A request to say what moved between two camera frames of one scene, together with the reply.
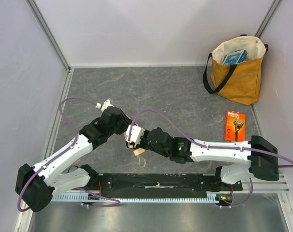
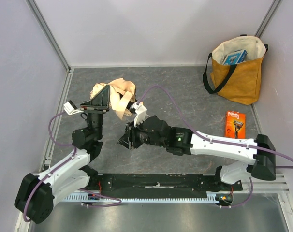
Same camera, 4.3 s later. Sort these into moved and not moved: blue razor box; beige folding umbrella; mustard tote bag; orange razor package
Moved: beige folding umbrella
Not moved: mustard tote bag; orange razor package; blue razor box
